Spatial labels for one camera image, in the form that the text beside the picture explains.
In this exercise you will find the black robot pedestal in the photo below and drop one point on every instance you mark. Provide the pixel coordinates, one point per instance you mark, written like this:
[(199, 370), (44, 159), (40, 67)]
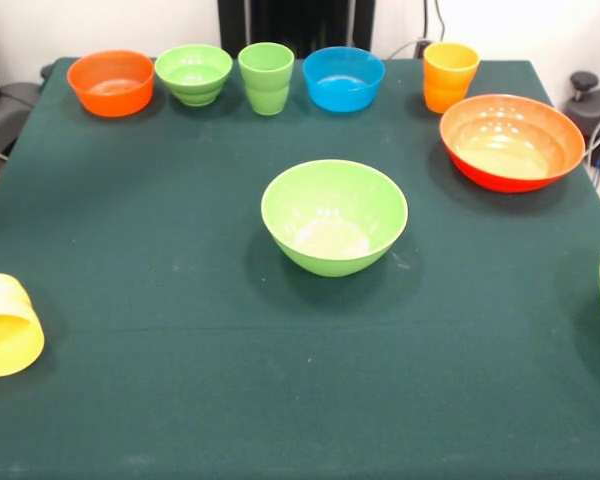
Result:
[(295, 22)]

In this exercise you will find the small orange plastic bowl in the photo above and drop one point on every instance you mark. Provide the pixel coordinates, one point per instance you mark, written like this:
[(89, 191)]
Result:
[(112, 80)]

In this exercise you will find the small green plastic bowl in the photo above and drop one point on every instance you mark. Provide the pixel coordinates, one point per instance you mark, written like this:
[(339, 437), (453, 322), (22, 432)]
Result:
[(195, 70)]

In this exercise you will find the dark green table cloth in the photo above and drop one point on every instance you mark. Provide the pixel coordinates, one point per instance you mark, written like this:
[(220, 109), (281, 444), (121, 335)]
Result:
[(305, 360)]

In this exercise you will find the green plastic cup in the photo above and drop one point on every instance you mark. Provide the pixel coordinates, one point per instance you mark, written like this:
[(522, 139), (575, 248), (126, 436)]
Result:
[(266, 85)]

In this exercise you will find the black knobbed equipment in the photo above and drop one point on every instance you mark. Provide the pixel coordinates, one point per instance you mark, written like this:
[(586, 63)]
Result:
[(595, 115)]

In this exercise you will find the large orange plastic bowl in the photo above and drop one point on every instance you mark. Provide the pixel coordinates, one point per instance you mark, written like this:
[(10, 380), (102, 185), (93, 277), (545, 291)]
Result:
[(512, 145)]

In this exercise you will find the black power plug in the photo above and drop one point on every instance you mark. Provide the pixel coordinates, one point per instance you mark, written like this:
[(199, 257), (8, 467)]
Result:
[(423, 48)]

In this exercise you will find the blue plastic bowl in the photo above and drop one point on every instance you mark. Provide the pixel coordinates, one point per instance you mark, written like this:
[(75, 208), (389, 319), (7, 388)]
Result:
[(343, 80)]

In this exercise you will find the yellow plastic cup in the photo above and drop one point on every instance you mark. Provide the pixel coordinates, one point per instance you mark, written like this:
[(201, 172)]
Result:
[(5, 330), (450, 80)]

